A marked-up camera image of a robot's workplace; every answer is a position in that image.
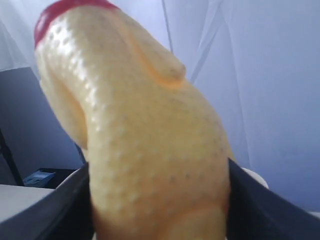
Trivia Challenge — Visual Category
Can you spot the headless yellow rubber chicken body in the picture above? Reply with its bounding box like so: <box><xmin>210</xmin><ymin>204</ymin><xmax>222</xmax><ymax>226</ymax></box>
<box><xmin>34</xmin><ymin>0</ymin><xmax>233</xmax><ymax>240</ymax></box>

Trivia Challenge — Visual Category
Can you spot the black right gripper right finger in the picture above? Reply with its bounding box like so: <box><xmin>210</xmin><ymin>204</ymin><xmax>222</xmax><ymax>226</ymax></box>
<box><xmin>226</xmin><ymin>160</ymin><xmax>320</xmax><ymax>240</ymax></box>

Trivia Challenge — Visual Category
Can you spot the blue box in background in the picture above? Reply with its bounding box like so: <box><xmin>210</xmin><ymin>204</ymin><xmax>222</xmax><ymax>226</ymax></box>
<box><xmin>23</xmin><ymin>170</ymin><xmax>56</xmax><ymax>188</ymax></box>

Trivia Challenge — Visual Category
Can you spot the white backdrop curtain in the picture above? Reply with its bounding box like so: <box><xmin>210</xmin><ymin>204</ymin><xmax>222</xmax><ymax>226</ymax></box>
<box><xmin>0</xmin><ymin>0</ymin><xmax>320</xmax><ymax>212</ymax></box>

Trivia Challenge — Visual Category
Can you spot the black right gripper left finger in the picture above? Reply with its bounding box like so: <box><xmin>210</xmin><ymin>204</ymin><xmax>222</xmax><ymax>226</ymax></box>
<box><xmin>0</xmin><ymin>164</ymin><xmax>94</xmax><ymax>240</ymax></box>

